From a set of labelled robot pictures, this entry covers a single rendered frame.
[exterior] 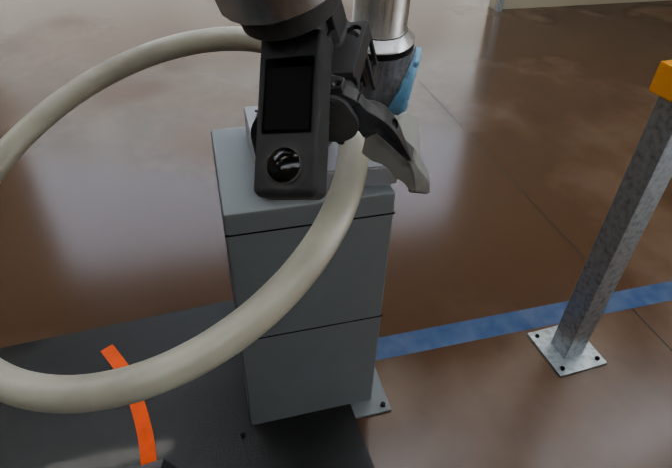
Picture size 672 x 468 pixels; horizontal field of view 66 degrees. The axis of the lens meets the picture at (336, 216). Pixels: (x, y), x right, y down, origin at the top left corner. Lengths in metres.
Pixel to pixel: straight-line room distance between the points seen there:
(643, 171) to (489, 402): 0.87
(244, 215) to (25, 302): 1.39
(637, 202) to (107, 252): 2.03
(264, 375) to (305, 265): 1.16
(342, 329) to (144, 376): 1.08
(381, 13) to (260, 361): 0.97
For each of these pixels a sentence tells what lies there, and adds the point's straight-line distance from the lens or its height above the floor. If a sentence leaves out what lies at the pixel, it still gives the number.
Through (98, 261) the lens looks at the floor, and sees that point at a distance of 2.45.
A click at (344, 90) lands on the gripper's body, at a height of 1.38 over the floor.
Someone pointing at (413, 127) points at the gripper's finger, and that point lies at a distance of 0.46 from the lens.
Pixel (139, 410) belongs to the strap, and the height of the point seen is 0.02.
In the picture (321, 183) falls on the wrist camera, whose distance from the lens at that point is 0.35.
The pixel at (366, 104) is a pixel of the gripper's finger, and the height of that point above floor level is 1.37.
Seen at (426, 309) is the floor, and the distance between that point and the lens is 2.11.
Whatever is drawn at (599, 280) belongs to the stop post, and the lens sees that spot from 1.84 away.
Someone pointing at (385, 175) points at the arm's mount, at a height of 0.88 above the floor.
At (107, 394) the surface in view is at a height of 1.18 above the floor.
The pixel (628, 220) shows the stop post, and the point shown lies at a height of 0.64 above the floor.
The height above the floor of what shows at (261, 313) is 1.23.
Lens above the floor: 1.54
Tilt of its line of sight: 38 degrees down
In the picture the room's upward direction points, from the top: 2 degrees clockwise
